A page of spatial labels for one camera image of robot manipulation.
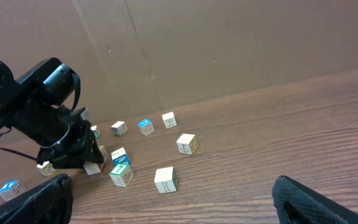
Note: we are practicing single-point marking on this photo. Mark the wooden block teal letter side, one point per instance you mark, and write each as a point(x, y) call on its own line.
point(119, 128)

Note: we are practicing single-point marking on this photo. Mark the wooden block blue side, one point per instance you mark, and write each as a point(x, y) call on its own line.
point(120, 156)

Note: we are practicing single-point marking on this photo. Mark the wooden block left middle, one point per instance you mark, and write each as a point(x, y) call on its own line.
point(46, 168)

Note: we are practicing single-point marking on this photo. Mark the blue top wooden block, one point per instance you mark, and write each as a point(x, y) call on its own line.
point(145, 127)

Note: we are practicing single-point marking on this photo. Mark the plain wooden block far left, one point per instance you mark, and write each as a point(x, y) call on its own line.
point(84, 114)

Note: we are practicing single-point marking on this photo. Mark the leaf drawing wooden block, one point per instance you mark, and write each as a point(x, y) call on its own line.
point(93, 168)

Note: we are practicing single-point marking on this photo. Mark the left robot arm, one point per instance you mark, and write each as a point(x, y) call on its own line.
point(42, 105)

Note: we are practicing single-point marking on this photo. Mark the wooden block drawing top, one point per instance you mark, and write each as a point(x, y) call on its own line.
point(169, 120)

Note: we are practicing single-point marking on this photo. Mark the green 7 wooden block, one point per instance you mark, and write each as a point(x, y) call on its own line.
point(122, 175)

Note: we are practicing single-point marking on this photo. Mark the wooden block far right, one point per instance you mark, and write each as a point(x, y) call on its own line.
point(187, 144)

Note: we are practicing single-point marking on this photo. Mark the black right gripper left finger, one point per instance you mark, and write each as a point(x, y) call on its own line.
point(49, 202)

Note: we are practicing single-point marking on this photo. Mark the cardboard backdrop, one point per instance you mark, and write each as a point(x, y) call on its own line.
point(195, 58)

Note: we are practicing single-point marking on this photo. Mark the blue X wooden block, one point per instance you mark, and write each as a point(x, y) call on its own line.
point(11, 189)

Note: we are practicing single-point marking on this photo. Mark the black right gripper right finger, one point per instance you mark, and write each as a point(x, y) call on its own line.
point(297, 204)

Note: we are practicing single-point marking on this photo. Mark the wooden block lower right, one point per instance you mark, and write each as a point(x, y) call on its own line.
point(166, 180)

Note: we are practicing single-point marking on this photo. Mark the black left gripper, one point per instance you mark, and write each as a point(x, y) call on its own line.
point(65, 138)

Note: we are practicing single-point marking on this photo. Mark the yellow top wooden block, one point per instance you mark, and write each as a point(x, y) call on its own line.
point(104, 153)

